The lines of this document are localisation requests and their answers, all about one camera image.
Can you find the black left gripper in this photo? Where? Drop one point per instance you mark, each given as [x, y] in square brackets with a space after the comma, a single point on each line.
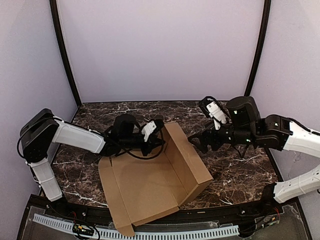
[147, 144]

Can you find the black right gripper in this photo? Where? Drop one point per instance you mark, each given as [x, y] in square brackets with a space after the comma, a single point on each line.
[210, 137]

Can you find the brown cardboard box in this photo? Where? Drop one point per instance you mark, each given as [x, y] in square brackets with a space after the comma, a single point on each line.
[138, 191]

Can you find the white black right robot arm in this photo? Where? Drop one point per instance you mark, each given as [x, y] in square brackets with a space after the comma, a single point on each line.
[284, 134]

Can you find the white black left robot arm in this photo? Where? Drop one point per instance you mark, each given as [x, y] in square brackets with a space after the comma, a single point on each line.
[44, 130]

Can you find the small green circuit board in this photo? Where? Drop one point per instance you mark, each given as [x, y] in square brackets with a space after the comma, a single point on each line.
[83, 230]

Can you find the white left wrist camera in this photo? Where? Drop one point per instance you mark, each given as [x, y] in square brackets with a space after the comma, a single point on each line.
[152, 127]

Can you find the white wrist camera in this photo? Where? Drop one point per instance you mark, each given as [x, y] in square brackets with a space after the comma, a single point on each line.
[212, 109]
[152, 127]

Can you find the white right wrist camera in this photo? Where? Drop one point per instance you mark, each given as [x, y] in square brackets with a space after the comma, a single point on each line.
[212, 109]

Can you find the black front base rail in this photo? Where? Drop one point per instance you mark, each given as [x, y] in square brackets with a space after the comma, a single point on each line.
[246, 215]

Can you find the black right frame post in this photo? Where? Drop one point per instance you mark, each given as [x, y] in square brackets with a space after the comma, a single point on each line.
[259, 47]

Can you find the black frame post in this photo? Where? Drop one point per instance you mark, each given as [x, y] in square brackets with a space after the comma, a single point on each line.
[259, 47]
[63, 52]

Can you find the black left frame post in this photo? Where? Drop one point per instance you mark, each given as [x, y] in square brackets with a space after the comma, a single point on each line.
[63, 52]

